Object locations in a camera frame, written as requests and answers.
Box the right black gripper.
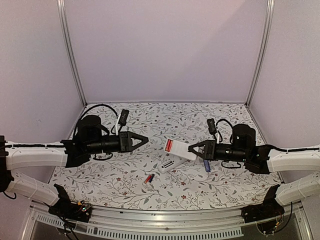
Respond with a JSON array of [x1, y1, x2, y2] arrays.
[[188, 139, 248, 163]]

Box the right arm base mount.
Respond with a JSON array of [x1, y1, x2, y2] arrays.
[[241, 184, 285, 235]]

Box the front aluminium rail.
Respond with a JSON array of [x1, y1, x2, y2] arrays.
[[22, 203, 313, 240]]

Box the blue battery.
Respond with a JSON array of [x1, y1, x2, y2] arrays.
[[148, 174, 155, 183]]

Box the aluminium frame post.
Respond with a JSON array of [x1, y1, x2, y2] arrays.
[[56, 0, 88, 107], [245, 0, 275, 108]]

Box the right aluminium frame post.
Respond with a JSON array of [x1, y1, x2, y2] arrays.
[[245, 0, 275, 108]]

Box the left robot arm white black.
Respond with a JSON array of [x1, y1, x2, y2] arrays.
[[0, 115, 149, 217]]

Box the left aluminium frame post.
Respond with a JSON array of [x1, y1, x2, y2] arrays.
[[56, 0, 88, 107]]

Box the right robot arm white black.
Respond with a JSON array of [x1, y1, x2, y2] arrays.
[[188, 124, 320, 218]]

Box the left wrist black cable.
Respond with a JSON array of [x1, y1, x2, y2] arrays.
[[72, 103, 119, 141]]

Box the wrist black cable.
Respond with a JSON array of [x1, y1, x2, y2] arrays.
[[215, 118, 237, 143], [72, 103, 119, 141]]

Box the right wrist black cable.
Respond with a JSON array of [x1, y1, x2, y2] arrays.
[[215, 118, 237, 143]]

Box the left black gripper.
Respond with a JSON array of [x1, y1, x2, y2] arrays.
[[86, 130, 149, 155]]

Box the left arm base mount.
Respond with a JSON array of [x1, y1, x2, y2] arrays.
[[48, 184, 92, 223]]

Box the floral patterned table mat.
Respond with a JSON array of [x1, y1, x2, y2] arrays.
[[50, 103, 281, 211]]

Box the red blue screwdriver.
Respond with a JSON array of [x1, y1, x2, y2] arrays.
[[203, 160, 211, 173]]

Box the small white remote control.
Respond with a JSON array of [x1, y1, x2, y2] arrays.
[[158, 158, 187, 174]]

